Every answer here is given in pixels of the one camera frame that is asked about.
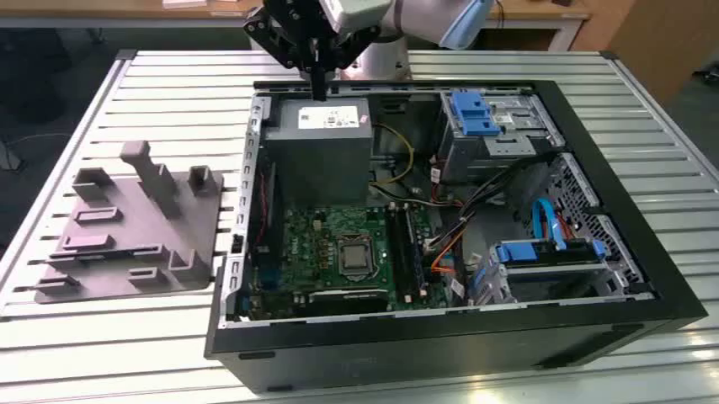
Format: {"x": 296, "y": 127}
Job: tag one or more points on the blue drive carrier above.
{"x": 473, "y": 122}

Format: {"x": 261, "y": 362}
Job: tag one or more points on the black graphics card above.
{"x": 348, "y": 299}

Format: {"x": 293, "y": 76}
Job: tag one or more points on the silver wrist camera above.
{"x": 358, "y": 14}

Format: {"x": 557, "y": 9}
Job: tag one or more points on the blue disk carrier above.
{"x": 521, "y": 252}

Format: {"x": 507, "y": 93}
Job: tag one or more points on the wooden desk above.
{"x": 112, "y": 12}

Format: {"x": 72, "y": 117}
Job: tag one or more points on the silver drive cage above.
{"x": 505, "y": 155}

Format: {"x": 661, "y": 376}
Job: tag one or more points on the silver CPU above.
{"x": 354, "y": 257}

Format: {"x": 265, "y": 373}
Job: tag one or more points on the black PC case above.
{"x": 449, "y": 349}

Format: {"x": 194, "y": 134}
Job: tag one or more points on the grey power supply unit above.
{"x": 314, "y": 168}

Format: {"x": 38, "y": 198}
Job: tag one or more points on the blue plastic latch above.
{"x": 479, "y": 286}

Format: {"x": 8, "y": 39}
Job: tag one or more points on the wooden cabinet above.
{"x": 663, "y": 42}

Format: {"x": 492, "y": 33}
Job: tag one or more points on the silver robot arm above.
{"x": 415, "y": 17}

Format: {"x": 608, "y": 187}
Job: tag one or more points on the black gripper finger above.
{"x": 269, "y": 42}
{"x": 353, "y": 46}

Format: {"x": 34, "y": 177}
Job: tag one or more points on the black RAM slot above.
{"x": 397, "y": 248}

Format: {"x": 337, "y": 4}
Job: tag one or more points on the silver disk bay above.
{"x": 561, "y": 268}

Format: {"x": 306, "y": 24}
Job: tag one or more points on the grey parts rack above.
{"x": 129, "y": 235}

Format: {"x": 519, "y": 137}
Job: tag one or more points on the green motherboard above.
{"x": 305, "y": 252}

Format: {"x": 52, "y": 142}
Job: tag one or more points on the white box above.
{"x": 184, "y": 3}

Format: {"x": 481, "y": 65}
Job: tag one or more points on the CPU socket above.
{"x": 354, "y": 276}

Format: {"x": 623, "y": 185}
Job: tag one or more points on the black office chair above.
{"x": 33, "y": 84}

